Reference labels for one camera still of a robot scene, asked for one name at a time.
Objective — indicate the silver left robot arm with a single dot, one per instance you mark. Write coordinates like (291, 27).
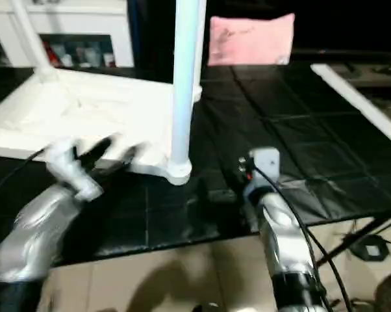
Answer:
(33, 234)

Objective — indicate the black tripod stand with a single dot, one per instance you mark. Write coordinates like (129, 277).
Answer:
(351, 237)

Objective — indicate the pink pillow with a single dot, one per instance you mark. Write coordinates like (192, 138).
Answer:
(251, 40)

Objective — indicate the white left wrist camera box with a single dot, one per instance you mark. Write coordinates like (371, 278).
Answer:
(69, 166)

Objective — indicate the black box with white label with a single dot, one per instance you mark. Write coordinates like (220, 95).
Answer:
(371, 247)

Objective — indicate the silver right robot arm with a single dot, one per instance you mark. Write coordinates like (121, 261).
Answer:
(280, 234)

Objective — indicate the white plastic table top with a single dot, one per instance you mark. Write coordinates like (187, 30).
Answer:
(85, 104)

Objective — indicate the red bottle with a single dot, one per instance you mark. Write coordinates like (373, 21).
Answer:
(50, 55)

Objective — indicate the black work mat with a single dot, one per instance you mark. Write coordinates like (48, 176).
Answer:
(280, 117)

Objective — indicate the white flat board strip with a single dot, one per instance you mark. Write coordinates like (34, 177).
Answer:
(358, 101)

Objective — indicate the white glass-door cabinet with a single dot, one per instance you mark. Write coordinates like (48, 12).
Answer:
(111, 23)

